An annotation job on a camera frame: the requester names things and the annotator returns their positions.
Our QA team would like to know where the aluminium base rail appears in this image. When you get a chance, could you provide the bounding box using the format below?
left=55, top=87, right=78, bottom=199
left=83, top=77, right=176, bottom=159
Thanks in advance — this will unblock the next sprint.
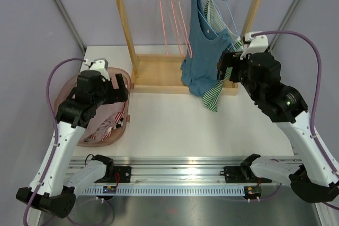
left=67, top=156, right=318, bottom=186

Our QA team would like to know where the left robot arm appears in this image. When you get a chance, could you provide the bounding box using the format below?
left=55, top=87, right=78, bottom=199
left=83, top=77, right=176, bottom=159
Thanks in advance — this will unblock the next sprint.
left=16, top=68, right=131, bottom=218

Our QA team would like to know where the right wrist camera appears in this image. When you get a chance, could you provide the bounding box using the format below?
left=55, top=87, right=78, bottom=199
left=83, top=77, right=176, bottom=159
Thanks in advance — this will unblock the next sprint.
left=240, top=32, right=269, bottom=60

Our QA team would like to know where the slotted cable duct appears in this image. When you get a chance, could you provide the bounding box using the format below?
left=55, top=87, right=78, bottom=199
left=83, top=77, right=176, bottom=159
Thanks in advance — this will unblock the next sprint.
left=82, top=185, right=245, bottom=196

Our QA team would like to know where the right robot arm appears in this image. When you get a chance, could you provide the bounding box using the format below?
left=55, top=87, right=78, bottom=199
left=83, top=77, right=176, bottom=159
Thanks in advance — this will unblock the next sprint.
left=217, top=50, right=338, bottom=203

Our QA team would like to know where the pink wire hanger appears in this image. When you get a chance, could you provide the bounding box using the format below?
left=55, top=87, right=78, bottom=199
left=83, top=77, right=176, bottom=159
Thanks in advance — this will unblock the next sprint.
left=177, top=0, right=193, bottom=59
left=164, top=0, right=187, bottom=57
left=158, top=0, right=169, bottom=56

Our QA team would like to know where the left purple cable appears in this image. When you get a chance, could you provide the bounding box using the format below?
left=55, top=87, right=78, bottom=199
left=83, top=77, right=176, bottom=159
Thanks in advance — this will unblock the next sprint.
left=23, top=58, right=116, bottom=225

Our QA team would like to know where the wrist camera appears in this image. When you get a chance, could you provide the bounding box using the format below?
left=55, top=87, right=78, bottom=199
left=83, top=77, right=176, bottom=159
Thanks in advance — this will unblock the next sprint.
left=240, top=32, right=269, bottom=60
left=84, top=58, right=110, bottom=80

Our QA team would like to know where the blue tank top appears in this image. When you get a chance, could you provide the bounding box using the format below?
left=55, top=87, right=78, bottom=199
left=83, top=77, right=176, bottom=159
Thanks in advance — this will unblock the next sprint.
left=181, top=0, right=232, bottom=97

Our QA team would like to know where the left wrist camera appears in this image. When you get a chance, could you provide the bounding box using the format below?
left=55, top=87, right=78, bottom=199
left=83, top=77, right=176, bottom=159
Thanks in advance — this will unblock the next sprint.
left=84, top=58, right=110, bottom=80

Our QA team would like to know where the pink plastic basket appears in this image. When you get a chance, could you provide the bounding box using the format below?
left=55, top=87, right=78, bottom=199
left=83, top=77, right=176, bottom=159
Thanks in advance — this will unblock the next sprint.
left=54, top=67, right=131, bottom=147

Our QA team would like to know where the dusty pink tank top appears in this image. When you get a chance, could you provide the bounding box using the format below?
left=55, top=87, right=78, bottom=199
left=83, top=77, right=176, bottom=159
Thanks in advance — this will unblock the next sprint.
left=81, top=102, right=126, bottom=143

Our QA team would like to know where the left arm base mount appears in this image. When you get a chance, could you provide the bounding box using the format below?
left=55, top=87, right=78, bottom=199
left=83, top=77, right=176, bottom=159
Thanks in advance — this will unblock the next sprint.
left=95, top=166, right=132, bottom=184

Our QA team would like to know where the red white striped tank top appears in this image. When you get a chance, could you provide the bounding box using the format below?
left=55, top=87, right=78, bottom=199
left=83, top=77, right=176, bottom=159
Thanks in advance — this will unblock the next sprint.
left=83, top=111, right=124, bottom=143

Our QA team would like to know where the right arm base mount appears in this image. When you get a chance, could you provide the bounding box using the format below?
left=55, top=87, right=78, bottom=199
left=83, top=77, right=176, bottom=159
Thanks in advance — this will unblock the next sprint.
left=219, top=166, right=273, bottom=184

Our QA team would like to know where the green white striped tank top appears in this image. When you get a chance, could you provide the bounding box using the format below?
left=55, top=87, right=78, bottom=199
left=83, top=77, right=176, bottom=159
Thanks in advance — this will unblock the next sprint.
left=201, top=0, right=244, bottom=113

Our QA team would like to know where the wooden clothes rack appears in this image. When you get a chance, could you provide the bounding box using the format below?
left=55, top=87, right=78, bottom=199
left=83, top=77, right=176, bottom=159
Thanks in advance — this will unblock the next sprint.
left=115, top=0, right=261, bottom=94

